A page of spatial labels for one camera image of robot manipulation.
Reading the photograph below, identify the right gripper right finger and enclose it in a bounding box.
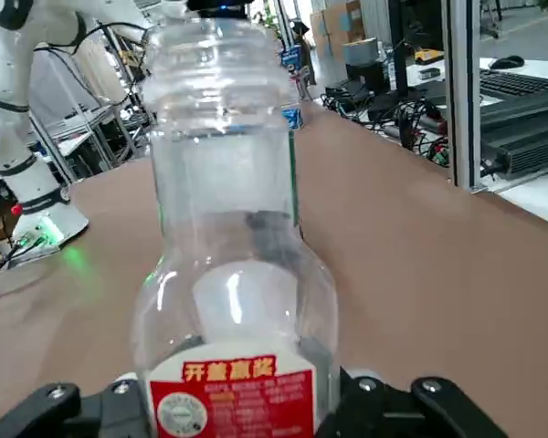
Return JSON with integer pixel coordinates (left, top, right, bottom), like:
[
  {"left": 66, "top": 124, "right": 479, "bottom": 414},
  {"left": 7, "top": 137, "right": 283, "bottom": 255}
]
[{"left": 317, "top": 364, "right": 508, "bottom": 438}]

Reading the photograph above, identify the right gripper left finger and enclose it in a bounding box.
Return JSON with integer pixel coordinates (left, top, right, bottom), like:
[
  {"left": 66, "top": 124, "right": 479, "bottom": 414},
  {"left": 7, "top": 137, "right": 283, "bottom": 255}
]
[{"left": 0, "top": 379, "right": 150, "bottom": 438}]

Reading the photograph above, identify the clear plastic drink bottle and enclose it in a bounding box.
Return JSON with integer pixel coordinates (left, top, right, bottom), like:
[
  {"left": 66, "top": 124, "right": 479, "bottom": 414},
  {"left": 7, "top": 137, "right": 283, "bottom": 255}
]
[{"left": 130, "top": 16, "right": 342, "bottom": 438}]

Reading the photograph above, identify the blue cylindrical snack can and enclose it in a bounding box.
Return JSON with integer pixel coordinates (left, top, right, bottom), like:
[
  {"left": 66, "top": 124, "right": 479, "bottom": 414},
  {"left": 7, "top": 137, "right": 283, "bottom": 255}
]
[{"left": 280, "top": 45, "right": 303, "bottom": 66}]

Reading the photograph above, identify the cardboard carton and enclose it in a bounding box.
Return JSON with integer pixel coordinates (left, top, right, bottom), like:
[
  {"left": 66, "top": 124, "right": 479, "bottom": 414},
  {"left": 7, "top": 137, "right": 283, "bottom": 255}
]
[{"left": 309, "top": 0, "right": 363, "bottom": 47}]

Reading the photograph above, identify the blue cookie box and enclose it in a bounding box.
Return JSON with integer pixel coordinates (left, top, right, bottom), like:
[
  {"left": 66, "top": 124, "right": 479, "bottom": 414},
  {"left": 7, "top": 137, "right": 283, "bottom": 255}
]
[{"left": 281, "top": 108, "right": 306, "bottom": 131}]

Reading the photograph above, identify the grey box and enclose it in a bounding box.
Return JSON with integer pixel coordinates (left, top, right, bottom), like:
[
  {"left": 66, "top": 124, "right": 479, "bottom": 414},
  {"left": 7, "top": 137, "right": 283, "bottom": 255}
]
[{"left": 343, "top": 37, "right": 381, "bottom": 68}]

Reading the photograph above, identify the black monitor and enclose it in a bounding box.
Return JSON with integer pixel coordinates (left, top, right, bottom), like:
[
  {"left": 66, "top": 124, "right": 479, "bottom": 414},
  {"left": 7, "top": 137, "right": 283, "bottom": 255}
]
[{"left": 385, "top": 0, "right": 445, "bottom": 101}]

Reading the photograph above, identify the yellow red toy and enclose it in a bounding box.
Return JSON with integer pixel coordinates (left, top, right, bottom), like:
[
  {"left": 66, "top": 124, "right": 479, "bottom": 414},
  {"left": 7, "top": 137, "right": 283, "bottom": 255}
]
[{"left": 414, "top": 47, "right": 445, "bottom": 64}]

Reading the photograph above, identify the black computer mouse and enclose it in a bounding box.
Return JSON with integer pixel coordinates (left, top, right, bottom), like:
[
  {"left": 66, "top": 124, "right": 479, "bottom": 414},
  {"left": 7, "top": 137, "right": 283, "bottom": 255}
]
[{"left": 489, "top": 55, "right": 526, "bottom": 71}]

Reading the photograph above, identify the black power supply unit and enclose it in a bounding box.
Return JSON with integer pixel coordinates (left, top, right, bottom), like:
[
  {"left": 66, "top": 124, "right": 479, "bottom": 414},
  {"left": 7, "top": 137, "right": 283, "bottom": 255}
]
[
  {"left": 479, "top": 119, "right": 548, "bottom": 181},
  {"left": 479, "top": 101, "right": 548, "bottom": 138}
]

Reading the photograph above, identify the black keyboard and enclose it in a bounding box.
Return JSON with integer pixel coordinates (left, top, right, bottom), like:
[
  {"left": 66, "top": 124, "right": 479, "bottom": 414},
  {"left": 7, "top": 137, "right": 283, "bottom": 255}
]
[{"left": 478, "top": 68, "right": 548, "bottom": 99}]

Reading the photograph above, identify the tangle of black cables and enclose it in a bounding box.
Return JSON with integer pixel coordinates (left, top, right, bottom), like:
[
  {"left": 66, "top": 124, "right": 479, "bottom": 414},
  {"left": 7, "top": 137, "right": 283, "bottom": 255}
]
[{"left": 321, "top": 86, "right": 451, "bottom": 165}]

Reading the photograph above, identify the aluminium frame post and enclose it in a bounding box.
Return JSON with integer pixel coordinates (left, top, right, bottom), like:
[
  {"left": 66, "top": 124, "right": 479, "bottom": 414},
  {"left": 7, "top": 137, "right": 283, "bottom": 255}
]
[{"left": 441, "top": 0, "right": 481, "bottom": 195}]

